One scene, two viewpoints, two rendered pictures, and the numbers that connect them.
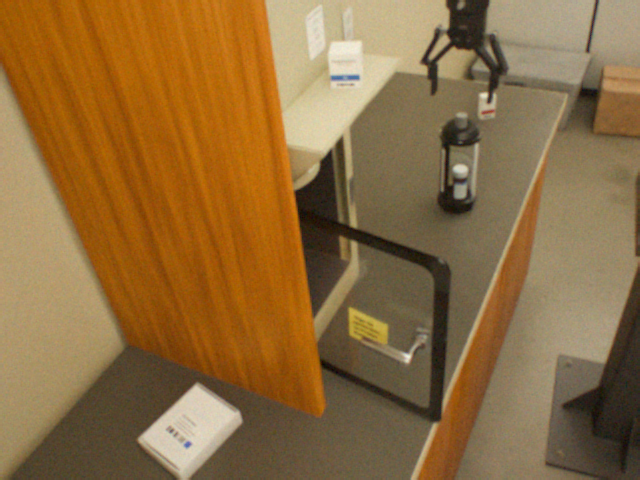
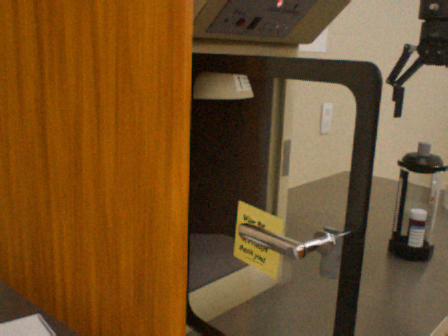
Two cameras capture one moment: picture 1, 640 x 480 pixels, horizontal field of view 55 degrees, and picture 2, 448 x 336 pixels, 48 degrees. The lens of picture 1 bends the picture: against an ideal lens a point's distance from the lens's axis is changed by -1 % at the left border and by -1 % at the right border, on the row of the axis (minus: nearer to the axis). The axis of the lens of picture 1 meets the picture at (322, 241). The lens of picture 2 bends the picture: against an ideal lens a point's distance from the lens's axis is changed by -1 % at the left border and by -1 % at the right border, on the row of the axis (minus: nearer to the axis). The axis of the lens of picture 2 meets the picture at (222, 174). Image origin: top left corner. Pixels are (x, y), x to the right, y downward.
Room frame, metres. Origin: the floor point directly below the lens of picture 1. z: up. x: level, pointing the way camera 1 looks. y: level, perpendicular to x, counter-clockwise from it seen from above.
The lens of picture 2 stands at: (0.13, -0.11, 1.39)
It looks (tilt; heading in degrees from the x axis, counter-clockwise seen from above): 14 degrees down; 9
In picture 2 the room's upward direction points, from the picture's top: 2 degrees clockwise
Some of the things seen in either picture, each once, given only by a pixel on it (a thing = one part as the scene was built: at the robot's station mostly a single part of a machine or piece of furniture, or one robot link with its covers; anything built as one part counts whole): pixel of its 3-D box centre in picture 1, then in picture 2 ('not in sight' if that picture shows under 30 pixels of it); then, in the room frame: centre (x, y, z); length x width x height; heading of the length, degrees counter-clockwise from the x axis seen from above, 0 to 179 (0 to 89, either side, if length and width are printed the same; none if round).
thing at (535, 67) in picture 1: (528, 86); not in sight; (3.31, -1.34, 0.17); 0.60 x 0.42 x 0.33; 57
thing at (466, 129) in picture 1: (460, 126); (423, 156); (1.31, -0.37, 1.18); 0.09 x 0.09 x 0.07
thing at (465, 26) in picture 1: (465, 28); (437, 43); (1.31, -0.37, 1.43); 0.08 x 0.07 x 0.09; 59
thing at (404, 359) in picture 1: (392, 344); (282, 237); (0.65, -0.09, 1.20); 0.10 x 0.05 x 0.03; 51
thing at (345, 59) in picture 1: (346, 64); not in sight; (0.96, -0.07, 1.54); 0.05 x 0.05 x 0.06; 78
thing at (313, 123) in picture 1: (337, 121); (276, 7); (0.92, -0.05, 1.46); 0.32 x 0.11 x 0.10; 149
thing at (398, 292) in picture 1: (363, 319); (254, 222); (0.71, -0.05, 1.19); 0.30 x 0.01 x 0.40; 51
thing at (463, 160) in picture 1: (458, 166); (416, 205); (1.31, -0.37, 1.06); 0.11 x 0.11 x 0.21
